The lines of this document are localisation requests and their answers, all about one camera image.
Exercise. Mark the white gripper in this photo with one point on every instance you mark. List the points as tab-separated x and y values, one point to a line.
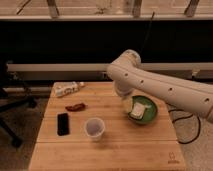
127	104

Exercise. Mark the dried red pepper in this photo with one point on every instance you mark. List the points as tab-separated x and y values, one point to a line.
76	107

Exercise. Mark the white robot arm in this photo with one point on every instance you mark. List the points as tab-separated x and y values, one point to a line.
193	97

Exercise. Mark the green ceramic bowl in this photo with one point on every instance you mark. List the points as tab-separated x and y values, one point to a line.
150	112

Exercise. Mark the clear plastic cup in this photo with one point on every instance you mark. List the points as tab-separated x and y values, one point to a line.
94	128

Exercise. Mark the black smartphone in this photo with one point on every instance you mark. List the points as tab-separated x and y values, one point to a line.
63	124

